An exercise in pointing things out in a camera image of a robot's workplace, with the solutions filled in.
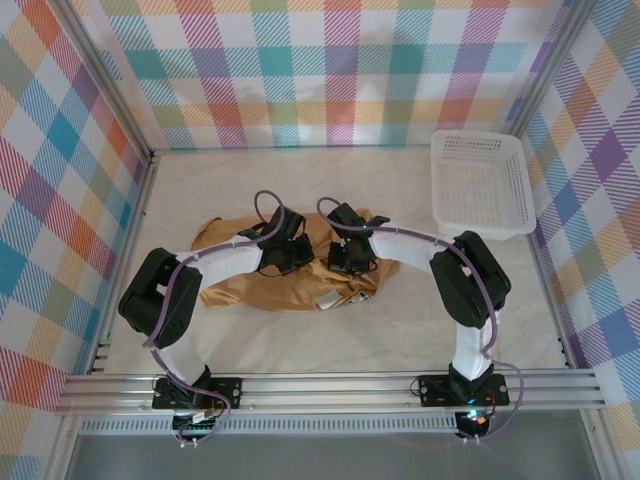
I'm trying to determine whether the tan t-shirt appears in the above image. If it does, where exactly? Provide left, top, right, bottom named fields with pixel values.
left=191, top=212, right=401, bottom=314

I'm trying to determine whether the white perforated plastic basket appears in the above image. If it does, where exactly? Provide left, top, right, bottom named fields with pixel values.
left=430, top=130, right=537, bottom=240

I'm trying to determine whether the aluminium mounting beam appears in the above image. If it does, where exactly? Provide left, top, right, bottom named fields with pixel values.
left=53, top=367, right=609, bottom=416

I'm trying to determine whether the small control circuit board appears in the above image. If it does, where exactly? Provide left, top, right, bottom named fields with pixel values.
left=172, top=407, right=226, bottom=442
left=457, top=407, right=494, bottom=437

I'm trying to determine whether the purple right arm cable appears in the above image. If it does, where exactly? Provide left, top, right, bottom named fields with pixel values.
left=316, top=196, right=525, bottom=444

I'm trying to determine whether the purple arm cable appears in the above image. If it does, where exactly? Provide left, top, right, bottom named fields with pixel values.
left=143, top=189, right=289, bottom=447
left=316, top=196, right=525, bottom=444

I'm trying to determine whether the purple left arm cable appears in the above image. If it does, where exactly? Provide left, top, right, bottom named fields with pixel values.
left=143, top=189, right=289, bottom=447

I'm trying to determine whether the aluminium side frame rail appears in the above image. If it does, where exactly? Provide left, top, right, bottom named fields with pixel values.
left=517, top=132, right=581, bottom=371
left=87, top=149, right=161, bottom=376

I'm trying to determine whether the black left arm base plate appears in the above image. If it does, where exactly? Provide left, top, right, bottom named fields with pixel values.
left=151, top=377, right=244, bottom=411

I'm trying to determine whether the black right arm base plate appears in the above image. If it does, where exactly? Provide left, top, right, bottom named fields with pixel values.
left=417, top=372, right=511, bottom=407

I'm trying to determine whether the slotted grey cable tray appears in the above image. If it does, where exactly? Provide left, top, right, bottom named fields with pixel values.
left=79, top=412, right=459, bottom=436

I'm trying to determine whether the aluminium frame post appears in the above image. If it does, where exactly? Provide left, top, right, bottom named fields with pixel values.
left=582, top=412, right=619, bottom=480
left=507, top=0, right=599, bottom=139
left=52, top=0, right=156, bottom=159
left=42, top=414, right=84, bottom=480

